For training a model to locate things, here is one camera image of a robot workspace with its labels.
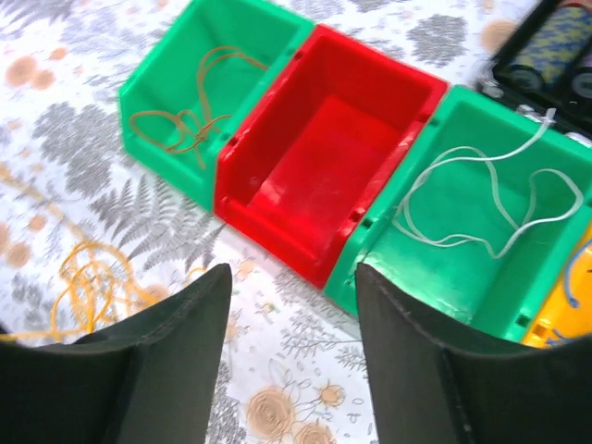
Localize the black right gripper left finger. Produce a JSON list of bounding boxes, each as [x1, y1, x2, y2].
[[1, 264, 231, 443]]

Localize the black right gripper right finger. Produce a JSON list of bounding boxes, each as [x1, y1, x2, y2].
[[355, 264, 591, 444]]

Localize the yellow cable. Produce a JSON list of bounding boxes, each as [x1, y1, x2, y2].
[[0, 240, 209, 343]]

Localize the white cable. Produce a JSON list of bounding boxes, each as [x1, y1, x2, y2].
[[392, 108, 585, 259]]

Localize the yellow plastic bin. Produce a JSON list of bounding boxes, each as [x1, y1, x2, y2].
[[522, 227, 591, 348]]

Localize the right green plastic bin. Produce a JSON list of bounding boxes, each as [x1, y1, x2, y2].
[[325, 86, 591, 342]]

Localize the green plastic bin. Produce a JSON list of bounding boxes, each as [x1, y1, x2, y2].
[[325, 86, 591, 342], [119, 1, 314, 210]]

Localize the red plastic bin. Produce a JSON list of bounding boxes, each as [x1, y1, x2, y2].
[[214, 25, 449, 288]]

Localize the left green plastic bin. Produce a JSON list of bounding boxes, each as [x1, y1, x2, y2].
[[119, 1, 314, 210]]

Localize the black poker chip case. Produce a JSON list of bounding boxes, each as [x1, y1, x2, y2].
[[476, 1, 591, 147]]

